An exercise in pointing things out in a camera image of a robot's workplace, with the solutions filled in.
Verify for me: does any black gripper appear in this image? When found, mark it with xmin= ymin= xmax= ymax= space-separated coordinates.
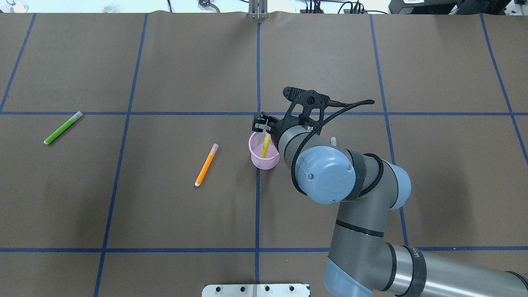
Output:
xmin=252 ymin=113 xmax=289 ymax=138

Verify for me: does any yellow highlighter pen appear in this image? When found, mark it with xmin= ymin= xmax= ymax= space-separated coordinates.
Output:
xmin=259 ymin=133 xmax=271 ymax=159

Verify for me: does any orange highlighter pen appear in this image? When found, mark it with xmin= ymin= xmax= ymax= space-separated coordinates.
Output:
xmin=194 ymin=143 xmax=219 ymax=187

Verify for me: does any green highlighter pen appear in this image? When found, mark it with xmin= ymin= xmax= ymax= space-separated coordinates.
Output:
xmin=43 ymin=111 xmax=83 ymax=145

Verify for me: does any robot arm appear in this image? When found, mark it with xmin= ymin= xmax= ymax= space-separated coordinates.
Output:
xmin=252 ymin=112 xmax=527 ymax=297

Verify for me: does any pink mesh pen holder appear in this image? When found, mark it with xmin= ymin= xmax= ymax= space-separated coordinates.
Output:
xmin=248 ymin=132 xmax=280 ymax=170

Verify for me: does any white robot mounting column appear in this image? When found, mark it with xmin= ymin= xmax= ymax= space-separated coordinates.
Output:
xmin=202 ymin=283 xmax=311 ymax=297

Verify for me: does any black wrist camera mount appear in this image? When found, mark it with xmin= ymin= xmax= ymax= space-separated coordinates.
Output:
xmin=280 ymin=87 xmax=330 ymax=133

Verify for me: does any aluminium frame post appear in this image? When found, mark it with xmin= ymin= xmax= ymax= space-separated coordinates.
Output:
xmin=247 ymin=0 xmax=269 ymax=20

